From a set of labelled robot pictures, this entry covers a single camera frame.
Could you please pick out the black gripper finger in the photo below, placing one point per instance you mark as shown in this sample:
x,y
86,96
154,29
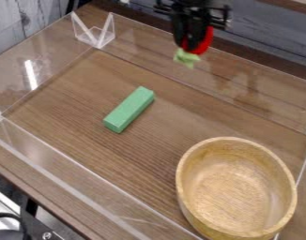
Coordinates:
x,y
199,33
179,28

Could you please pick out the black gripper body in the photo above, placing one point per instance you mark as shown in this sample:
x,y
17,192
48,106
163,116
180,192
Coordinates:
x,y
209,12

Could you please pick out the red plush strawberry toy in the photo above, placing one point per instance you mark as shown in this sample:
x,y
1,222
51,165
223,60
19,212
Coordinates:
x,y
187,56

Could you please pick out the green rectangular block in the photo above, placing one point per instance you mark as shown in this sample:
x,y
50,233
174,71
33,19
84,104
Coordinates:
x,y
130,108

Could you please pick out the wooden bowl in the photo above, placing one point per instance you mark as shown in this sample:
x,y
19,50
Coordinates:
x,y
235,189

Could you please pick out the clear acrylic table enclosure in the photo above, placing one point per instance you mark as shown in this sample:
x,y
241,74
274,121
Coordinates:
x,y
108,182

